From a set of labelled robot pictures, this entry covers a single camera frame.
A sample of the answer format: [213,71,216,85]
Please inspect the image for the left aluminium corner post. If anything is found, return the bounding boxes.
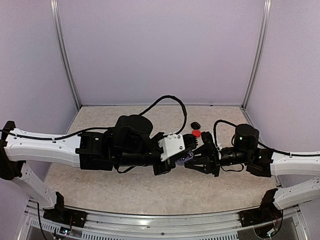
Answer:
[50,0,82,111]

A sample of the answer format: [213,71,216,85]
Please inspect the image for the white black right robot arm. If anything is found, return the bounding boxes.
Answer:
[184,123,320,222]

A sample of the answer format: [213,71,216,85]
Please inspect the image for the right aluminium corner post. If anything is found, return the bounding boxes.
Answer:
[242,0,272,111]

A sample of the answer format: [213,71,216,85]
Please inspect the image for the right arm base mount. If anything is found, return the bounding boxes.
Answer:
[238,188,284,240]

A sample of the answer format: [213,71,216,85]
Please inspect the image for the black earbud charging case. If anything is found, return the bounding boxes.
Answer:
[190,121,201,130]

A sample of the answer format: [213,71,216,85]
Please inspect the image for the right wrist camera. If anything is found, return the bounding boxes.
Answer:
[201,131,221,152]

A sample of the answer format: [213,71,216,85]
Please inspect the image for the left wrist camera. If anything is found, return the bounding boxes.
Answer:
[158,133,198,162]

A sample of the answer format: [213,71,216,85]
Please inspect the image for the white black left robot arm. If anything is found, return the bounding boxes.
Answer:
[0,114,185,223]

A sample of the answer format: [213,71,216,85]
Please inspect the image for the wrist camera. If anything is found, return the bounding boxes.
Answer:
[158,133,198,162]
[201,131,221,152]

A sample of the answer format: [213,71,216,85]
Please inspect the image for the red round case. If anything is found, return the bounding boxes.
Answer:
[191,129,201,138]

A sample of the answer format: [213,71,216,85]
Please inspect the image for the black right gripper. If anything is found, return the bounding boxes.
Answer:
[184,144,251,178]

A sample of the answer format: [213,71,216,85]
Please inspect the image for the front aluminium rail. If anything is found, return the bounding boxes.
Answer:
[14,200,310,240]

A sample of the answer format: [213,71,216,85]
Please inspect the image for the grey oval charging case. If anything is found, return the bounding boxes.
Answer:
[175,151,194,166]

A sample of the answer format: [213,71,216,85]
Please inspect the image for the aluminium corner post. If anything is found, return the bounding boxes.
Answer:
[50,0,82,111]
[242,0,272,111]

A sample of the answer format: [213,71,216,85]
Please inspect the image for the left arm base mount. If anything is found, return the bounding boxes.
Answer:
[43,191,88,228]

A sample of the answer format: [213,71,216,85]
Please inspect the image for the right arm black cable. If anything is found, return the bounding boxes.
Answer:
[212,119,320,157]

